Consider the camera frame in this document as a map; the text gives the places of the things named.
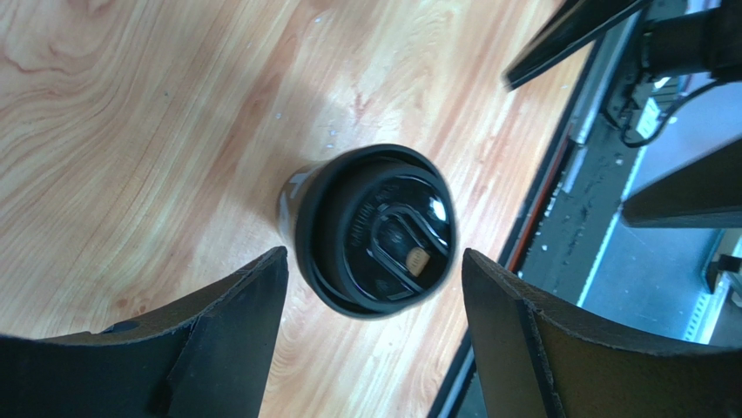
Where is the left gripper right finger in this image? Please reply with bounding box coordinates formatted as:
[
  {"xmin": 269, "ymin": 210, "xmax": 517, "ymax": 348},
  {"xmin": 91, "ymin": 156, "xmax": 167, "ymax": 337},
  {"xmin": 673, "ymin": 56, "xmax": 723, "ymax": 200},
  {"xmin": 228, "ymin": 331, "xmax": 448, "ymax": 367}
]
[{"xmin": 462, "ymin": 249, "xmax": 741, "ymax": 417}]

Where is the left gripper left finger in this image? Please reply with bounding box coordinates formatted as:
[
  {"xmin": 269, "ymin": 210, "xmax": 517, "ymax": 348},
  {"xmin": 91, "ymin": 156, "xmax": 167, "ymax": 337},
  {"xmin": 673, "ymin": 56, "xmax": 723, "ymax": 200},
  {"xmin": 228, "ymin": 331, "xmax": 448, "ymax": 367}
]
[{"xmin": 1, "ymin": 246, "xmax": 288, "ymax": 417}]

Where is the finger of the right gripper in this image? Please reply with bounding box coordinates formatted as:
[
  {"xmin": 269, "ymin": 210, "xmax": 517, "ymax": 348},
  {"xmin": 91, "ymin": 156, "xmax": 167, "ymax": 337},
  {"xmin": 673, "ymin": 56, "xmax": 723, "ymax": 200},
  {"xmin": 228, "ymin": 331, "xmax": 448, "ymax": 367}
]
[
  {"xmin": 503, "ymin": 0, "xmax": 650, "ymax": 90},
  {"xmin": 622, "ymin": 138, "xmax": 741, "ymax": 228}
]

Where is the single black coffee cup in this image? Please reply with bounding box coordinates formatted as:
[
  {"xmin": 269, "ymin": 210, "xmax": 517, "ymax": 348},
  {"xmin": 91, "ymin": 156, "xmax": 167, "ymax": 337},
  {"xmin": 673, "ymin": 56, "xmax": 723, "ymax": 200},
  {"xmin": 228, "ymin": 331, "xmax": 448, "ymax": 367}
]
[{"xmin": 277, "ymin": 163, "xmax": 323, "ymax": 242}]

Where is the black plastic cup lid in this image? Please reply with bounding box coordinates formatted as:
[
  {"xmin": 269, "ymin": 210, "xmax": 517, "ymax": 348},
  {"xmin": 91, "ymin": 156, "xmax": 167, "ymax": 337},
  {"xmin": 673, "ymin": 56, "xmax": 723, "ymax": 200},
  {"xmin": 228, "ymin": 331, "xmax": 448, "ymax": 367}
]
[{"xmin": 291, "ymin": 144, "xmax": 457, "ymax": 320}]

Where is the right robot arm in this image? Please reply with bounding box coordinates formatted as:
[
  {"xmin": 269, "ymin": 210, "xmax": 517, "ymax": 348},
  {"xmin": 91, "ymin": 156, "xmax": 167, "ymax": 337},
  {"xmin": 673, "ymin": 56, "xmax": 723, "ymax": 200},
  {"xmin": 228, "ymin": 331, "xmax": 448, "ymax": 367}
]
[{"xmin": 504, "ymin": 1, "xmax": 741, "ymax": 228}]

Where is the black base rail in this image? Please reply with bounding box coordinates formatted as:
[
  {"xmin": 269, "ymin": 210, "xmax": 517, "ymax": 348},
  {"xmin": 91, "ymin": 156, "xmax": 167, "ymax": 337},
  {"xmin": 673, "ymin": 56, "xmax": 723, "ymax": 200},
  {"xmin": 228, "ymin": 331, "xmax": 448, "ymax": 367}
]
[{"xmin": 426, "ymin": 17, "xmax": 742, "ymax": 418}]

